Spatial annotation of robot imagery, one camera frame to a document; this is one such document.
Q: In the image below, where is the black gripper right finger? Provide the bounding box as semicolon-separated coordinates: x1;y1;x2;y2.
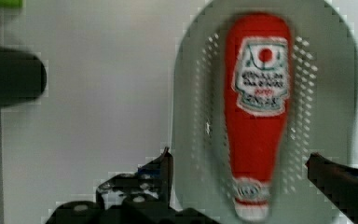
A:
305;153;358;224

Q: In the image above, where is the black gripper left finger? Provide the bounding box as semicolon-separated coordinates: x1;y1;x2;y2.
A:
96;147;173;209

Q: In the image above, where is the red ketchup bottle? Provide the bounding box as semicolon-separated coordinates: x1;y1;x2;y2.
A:
224;13;292;222

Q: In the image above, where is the green oval strainer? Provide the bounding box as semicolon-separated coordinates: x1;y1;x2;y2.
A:
172;0;358;224

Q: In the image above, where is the black cylinder cup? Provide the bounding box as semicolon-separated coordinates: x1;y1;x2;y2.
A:
0;47;47;107

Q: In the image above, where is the green bottle white cap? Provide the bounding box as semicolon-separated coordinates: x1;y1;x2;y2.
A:
0;0;23;8

